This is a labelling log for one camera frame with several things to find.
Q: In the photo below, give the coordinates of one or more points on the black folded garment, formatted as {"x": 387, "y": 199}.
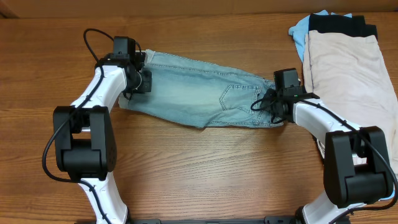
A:
{"x": 354, "y": 26}

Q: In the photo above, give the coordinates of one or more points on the beige folded garment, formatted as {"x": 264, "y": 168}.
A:
{"x": 351, "y": 78}

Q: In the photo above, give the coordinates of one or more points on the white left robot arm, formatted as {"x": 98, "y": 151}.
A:
{"x": 85, "y": 145}

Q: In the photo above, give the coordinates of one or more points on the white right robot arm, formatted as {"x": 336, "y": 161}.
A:
{"x": 356, "y": 173}

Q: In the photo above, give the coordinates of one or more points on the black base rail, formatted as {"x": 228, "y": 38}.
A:
{"x": 217, "y": 221}

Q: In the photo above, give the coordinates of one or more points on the light blue folded garment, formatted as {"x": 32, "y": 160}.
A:
{"x": 300, "y": 30}

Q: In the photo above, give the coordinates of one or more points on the light blue denim jeans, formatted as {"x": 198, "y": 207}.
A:
{"x": 200, "y": 94}

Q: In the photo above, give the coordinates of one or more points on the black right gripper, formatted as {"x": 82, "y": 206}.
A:
{"x": 267, "y": 104}

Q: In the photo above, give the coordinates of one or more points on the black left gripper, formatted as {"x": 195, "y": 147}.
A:
{"x": 146, "y": 81}

